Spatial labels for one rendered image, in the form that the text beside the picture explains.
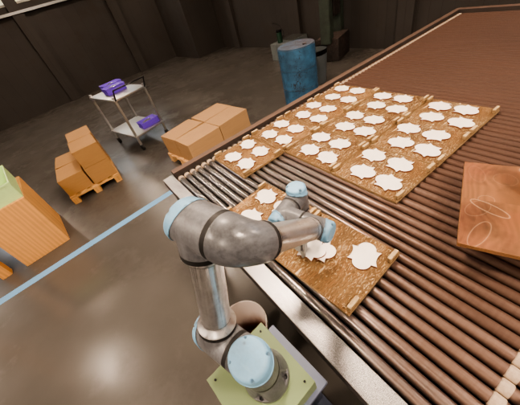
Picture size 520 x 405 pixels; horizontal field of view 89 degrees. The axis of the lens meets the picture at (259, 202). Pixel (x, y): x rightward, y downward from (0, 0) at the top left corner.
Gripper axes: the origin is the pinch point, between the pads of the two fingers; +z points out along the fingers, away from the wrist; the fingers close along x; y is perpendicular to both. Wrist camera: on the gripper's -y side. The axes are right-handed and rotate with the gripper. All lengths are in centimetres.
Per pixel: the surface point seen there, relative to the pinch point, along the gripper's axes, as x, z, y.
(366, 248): -10.9, 1.7, -20.6
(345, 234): -15.4, 2.7, -9.6
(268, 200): -20.0, 1.8, 37.4
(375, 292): 5.2, 4.4, -29.7
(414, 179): -63, 3, -26
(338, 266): 1.7, 2.7, -13.6
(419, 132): -109, 3, -18
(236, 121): -194, 63, 229
